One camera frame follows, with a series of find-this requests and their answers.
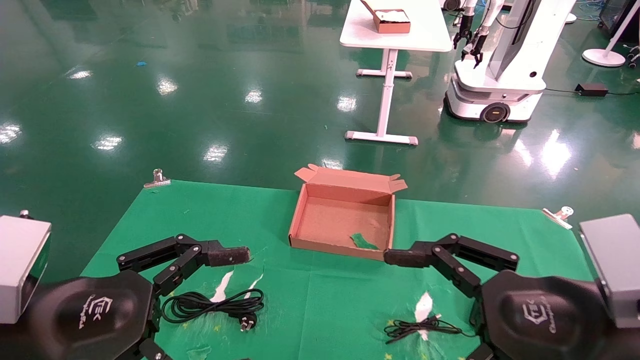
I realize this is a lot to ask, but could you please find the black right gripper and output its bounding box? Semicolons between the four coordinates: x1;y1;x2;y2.
465;270;640;360

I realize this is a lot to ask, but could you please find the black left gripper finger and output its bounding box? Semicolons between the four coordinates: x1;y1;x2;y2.
116;233;251;297

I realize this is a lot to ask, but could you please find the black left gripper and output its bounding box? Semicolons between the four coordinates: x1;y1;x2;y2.
10;270;173;360

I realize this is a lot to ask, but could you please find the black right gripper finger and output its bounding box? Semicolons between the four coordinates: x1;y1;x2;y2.
383;233;520;299

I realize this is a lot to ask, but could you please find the thick black power cable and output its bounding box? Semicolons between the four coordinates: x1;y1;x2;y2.
161;288;265;332

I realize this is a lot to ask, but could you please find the thin black USB cable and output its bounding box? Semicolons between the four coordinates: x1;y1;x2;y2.
384;313;476;345

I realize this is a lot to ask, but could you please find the open brown cardboard box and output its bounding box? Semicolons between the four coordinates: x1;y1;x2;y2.
288;164;408;262

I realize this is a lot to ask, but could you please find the small brown cardboard box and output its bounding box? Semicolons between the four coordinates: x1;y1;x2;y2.
360;0;412;35

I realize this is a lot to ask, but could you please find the green table cloth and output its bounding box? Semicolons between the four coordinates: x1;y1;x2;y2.
80;180;597;360

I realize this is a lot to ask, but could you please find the silver metal binder clip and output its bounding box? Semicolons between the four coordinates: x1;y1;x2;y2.
542;206;574;230
144;169;171;189

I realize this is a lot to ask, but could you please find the white wheeled robot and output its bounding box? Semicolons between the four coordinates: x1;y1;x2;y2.
444;0;578;124

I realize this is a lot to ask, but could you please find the white table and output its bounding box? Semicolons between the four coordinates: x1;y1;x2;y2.
340;0;454;146

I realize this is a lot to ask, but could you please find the black power adapter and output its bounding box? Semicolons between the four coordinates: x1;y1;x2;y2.
575;82;609;98

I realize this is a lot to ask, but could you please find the white standing fan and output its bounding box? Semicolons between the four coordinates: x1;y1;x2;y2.
582;0;640;68

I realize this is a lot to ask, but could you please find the black cabinet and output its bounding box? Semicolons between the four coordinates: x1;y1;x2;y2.
599;0;640;43

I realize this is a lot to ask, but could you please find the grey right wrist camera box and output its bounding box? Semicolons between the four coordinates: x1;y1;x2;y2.
579;214;640;329

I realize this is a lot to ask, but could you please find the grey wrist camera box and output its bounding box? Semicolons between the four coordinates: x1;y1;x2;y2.
0;215;52;325
579;214;640;329

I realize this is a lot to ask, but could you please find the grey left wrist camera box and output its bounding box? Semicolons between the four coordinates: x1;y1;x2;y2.
0;215;52;325

